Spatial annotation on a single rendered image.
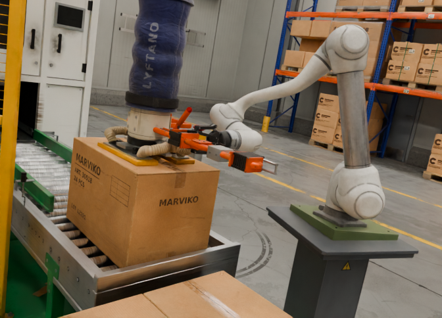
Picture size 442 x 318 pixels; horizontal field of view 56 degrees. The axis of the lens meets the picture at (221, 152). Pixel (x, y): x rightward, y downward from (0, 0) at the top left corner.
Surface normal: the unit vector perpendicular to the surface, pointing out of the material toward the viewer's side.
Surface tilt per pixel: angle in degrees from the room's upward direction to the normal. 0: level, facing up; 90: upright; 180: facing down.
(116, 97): 90
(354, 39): 81
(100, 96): 89
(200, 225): 90
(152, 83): 74
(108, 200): 90
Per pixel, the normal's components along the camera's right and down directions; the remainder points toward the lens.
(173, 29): 0.54, 0.01
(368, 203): -0.01, 0.24
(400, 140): -0.75, 0.01
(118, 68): 0.65, 0.25
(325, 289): 0.35, 0.24
